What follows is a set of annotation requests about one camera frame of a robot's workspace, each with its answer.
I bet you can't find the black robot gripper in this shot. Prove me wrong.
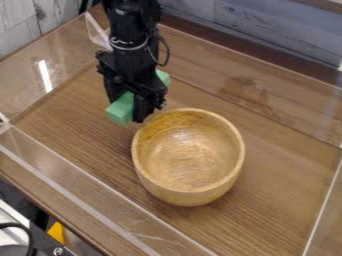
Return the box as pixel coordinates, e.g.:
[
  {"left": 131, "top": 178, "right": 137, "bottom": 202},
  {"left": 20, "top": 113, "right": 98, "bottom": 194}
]
[{"left": 95, "top": 46, "right": 167, "bottom": 123}]

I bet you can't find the green rectangular block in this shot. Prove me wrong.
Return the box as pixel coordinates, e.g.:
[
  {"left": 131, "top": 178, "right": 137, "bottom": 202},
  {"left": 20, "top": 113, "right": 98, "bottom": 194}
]
[{"left": 105, "top": 69, "right": 173, "bottom": 127}]

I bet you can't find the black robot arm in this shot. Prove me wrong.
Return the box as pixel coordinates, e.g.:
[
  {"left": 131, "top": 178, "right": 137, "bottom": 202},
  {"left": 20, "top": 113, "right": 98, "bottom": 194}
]
[{"left": 97, "top": 0, "right": 170, "bottom": 125}]

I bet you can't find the brown wooden bowl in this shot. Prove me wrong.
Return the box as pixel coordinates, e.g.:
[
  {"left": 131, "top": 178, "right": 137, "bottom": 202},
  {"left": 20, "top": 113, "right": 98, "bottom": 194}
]
[{"left": 131, "top": 108, "right": 246, "bottom": 207}]

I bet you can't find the clear acrylic corner bracket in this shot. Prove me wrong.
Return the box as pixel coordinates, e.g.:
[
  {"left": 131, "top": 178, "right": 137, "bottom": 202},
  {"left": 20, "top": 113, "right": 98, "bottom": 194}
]
[{"left": 84, "top": 13, "right": 113, "bottom": 51}]

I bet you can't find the black cable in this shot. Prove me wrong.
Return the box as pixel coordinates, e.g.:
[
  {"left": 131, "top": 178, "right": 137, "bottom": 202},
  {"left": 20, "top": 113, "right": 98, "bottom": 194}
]
[{"left": 0, "top": 221, "right": 42, "bottom": 256}]

